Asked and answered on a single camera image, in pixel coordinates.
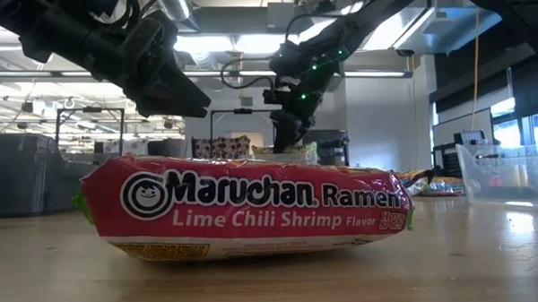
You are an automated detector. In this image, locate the black monitor stand frame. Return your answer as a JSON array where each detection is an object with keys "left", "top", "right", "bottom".
[
  {"left": 208, "top": 106, "right": 279, "bottom": 159},
  {"left": 54, "top": 105, "right": 127, "bottom": 158}
]

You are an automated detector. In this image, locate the fluorescent tube light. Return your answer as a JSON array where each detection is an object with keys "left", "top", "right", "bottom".
[{"left": 343, "top": 67, "right": 413, "bottom": 82}]

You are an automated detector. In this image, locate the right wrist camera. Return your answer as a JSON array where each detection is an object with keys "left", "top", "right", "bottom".
[{"left": 262, "top": 86, "right": 289, "bottom": 108}]

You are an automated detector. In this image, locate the clear plastic bin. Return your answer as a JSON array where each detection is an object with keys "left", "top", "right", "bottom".
[{"left": 456, "top": 140, "right": 538, "bottom": 215}]

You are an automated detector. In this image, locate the grey ceiling box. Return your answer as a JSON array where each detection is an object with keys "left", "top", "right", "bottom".
[{"left": 265, "top": 0, "right": 297, "bottom": 29}]

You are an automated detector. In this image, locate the dark smoked plastic bin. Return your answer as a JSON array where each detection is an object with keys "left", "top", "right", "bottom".
[{"left": 0, "top": 129, "right": 102, "bottom": 219}]

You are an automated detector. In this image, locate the silver ventilation duct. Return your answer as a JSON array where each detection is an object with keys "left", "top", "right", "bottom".
[{"left": 153, "top": 0, "right": 201, "bottom": 33}]

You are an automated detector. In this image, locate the white whiteboard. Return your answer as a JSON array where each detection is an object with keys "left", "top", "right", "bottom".
[{"left": 431, "top": 108, "right": 495, "bottom": 146}]

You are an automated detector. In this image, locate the dark roller blind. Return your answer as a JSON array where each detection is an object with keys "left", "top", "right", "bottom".
[{"left": 510, "top": 60, "right": 538, "bottom": 119}]

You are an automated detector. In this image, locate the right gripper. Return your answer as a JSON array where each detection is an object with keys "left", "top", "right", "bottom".
[{"left": 270, "top": 99, "right": 319, "bottom": 155}]

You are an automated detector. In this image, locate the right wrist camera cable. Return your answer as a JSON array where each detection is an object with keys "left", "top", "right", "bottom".
[{"left": 219, "top": 56, "right": 280, "bottom": 91}]

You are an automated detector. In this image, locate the yellow hanging cable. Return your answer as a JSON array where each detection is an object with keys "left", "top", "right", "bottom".
[{"left": 465, "top": 8, "right": 483, "bottom": 132}]

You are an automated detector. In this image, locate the red Lime Chili Shrimp packet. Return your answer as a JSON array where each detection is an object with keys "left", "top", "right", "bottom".
[{"left": 70, "top": 144, "right": 416, "bottom": 266}]

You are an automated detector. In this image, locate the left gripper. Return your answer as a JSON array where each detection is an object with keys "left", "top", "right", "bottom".
[{"left": 79, "top": 8, "right": 214, "bottom": 124}]

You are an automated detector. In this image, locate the ceiling light panel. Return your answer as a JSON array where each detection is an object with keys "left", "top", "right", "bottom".
[{"left": 172, "top": 29, "right": 296, "bottom": 57}]

